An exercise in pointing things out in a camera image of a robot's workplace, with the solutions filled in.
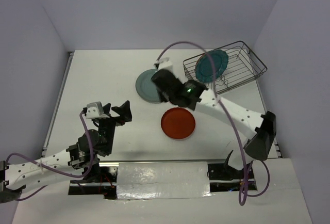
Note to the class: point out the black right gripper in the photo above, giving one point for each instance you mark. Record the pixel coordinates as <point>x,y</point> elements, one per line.
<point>163,96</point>

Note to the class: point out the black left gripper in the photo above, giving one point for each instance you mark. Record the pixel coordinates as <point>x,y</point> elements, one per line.
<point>125,111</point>

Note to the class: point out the light blue round plate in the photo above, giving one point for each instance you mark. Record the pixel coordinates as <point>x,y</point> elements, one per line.
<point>145,88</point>

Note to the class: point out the orange fluted plate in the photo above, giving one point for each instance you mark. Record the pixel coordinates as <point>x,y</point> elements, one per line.
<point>178,123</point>

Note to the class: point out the teal scalloped ornate plate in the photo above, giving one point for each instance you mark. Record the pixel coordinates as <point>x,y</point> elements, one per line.
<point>214,61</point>

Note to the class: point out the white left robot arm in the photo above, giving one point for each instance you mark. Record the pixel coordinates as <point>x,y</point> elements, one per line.
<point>78,161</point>

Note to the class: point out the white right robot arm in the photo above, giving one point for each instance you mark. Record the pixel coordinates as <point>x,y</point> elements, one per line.
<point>259,129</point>

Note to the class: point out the silver taped base cover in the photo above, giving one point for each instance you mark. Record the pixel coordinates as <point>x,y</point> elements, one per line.
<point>167,180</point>

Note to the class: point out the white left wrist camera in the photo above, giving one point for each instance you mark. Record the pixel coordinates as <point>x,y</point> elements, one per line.
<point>95,111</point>

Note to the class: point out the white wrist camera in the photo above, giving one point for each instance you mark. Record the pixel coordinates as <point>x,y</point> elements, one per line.
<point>95,111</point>
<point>164,63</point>

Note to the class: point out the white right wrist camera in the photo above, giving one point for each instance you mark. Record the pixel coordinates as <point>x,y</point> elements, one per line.
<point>164,63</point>

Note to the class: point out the grey wire dish rack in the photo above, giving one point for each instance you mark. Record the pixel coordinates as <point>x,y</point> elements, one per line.
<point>243,66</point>

